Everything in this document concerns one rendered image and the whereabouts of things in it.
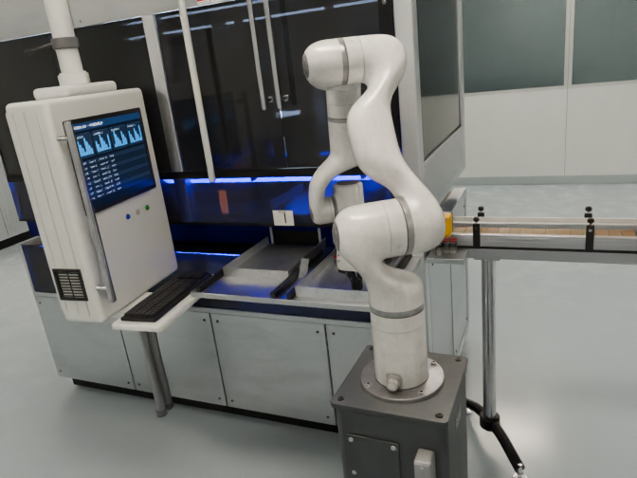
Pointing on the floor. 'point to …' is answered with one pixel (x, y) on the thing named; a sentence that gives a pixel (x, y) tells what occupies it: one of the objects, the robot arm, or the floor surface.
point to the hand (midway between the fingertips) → (356, 284)
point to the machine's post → (412, 122)
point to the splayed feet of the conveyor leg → (498, 436)
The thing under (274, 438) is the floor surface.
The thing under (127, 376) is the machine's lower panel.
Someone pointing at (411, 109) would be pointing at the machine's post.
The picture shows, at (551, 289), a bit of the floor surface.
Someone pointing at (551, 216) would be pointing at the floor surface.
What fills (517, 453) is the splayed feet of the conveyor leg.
